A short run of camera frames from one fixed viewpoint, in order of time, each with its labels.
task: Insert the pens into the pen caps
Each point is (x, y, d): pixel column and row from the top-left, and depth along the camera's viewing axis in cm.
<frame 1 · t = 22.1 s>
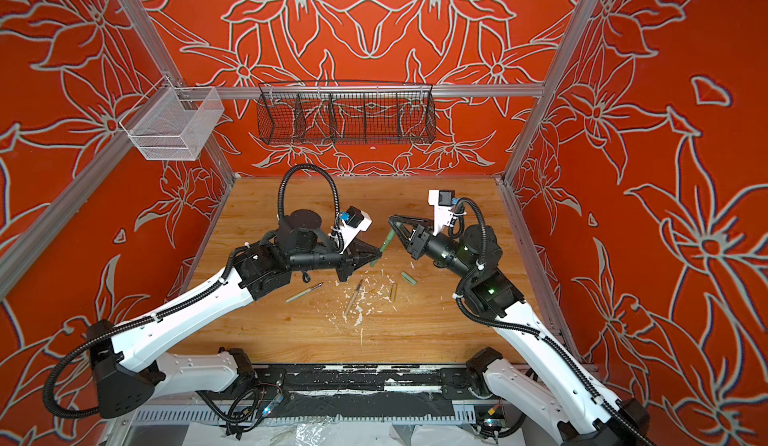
left hand: (377, 249, 64), fingers closed
right hand: (386, 222, 61), fingers closed
beige pen: (353, 297, 89), on the table
light green pen cap: (408, 278, 93), on the table
beige pen cap: (393, 292, 90), on the table

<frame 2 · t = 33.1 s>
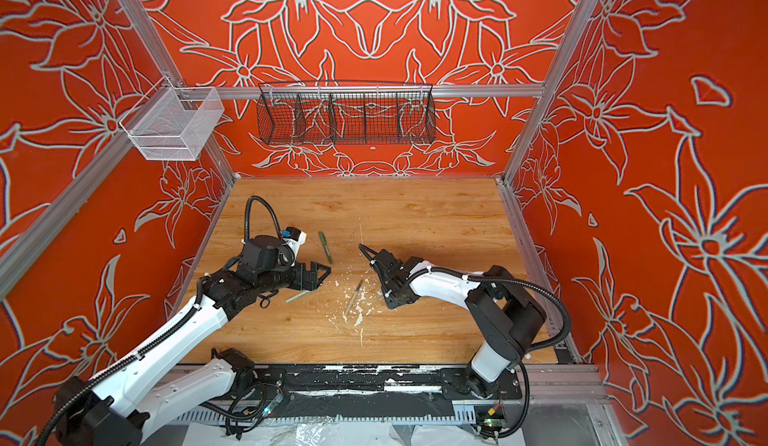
left hand: (316, 266, 77), fingers open
right hand: (392, 296, 88), fingers open
dark green pen cap: (323, 238, 102), on the table
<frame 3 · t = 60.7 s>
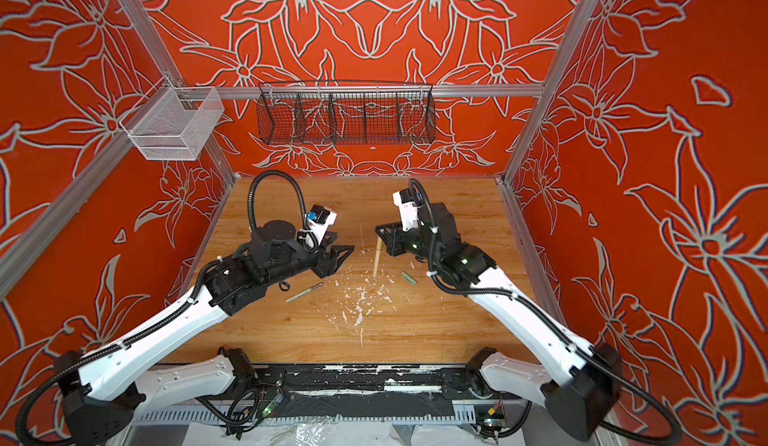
left hand: (342, 238, 67), fingers open
right hand: (371, 228, 70), fingers closed
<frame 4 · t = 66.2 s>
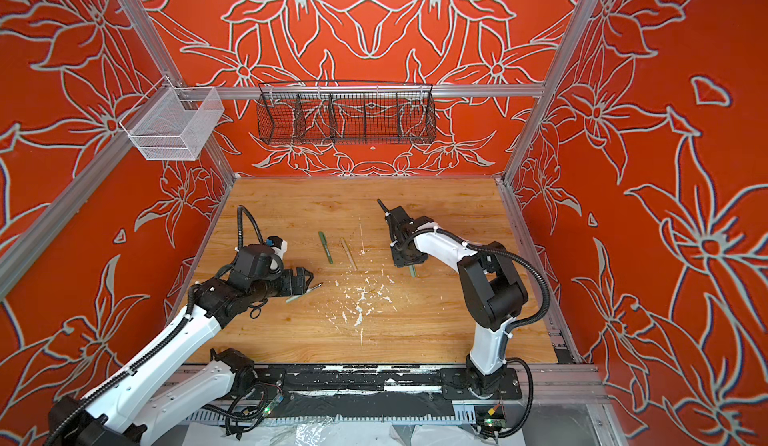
left hand: (298, 274, 78), fingers open
right hand: (401, 257, 93), fingers open
dark green pen: (330, 259, 98), on the table
